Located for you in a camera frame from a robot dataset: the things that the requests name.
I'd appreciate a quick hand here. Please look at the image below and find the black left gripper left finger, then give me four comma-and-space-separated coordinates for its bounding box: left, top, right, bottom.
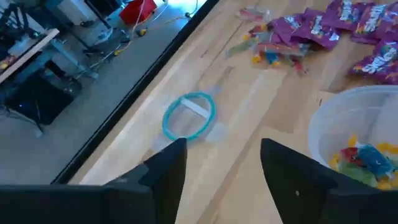
104, 138, 188, 224

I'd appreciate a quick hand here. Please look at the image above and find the green candy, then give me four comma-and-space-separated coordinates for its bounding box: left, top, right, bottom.
337, 161, 379, 187

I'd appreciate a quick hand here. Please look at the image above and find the black metal table frame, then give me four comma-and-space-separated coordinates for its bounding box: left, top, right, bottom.
51, 0, 220, 185

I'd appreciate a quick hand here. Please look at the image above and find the cable with yellow plugs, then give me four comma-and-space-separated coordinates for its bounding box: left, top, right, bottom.
90, 0, 200, 63

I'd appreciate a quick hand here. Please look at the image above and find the teal-rimmed clear lid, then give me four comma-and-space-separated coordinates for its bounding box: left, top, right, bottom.
151, 86, 230, 151

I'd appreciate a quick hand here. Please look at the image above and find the pink candy stick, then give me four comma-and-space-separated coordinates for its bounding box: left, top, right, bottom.
236, 6, 272, 22

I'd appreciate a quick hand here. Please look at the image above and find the red candy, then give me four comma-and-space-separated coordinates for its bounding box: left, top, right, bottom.
248, 24, 269, 35
338, 146, 363, 167

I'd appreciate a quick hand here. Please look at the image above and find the wooden-top table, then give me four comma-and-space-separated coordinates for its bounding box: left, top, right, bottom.
0, 27, 60, 85

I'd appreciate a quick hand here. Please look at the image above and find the short red candy stick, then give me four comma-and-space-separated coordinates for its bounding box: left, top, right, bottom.
292, 60, 307, 75

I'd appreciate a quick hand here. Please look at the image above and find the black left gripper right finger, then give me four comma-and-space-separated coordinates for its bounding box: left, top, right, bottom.
260, 138, 376, 224

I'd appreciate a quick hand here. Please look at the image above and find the white cabinet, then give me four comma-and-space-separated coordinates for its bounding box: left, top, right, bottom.
57, 0, 94, 26

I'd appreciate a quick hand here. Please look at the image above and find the clear plastic tub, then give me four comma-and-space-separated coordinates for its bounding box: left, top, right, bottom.
307, 85, 398, 191

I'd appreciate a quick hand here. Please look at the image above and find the red box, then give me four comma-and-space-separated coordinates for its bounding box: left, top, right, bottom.
119, 0, 159, 26

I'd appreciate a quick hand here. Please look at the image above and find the grey metal table leg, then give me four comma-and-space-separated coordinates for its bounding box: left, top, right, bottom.
40, 39, 100, 80

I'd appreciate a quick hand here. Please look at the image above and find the black box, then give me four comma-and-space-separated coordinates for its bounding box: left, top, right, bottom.
3, 60, 83, 126

